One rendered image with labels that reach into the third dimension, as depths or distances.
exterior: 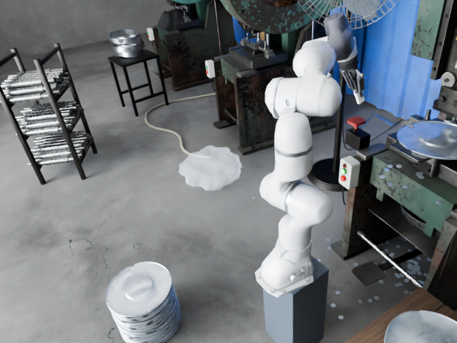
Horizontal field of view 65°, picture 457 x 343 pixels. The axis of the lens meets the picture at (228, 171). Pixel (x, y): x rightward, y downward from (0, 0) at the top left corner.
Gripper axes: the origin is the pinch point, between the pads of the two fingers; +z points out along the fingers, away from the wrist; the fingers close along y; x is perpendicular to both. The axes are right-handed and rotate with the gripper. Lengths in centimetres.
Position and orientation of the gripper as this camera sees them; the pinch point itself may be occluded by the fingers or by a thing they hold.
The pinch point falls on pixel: (359, 95)
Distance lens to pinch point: 167.9
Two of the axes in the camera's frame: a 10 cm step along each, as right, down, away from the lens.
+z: 4.7, 6.2, 6.3
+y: 3.9, 4.9, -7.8
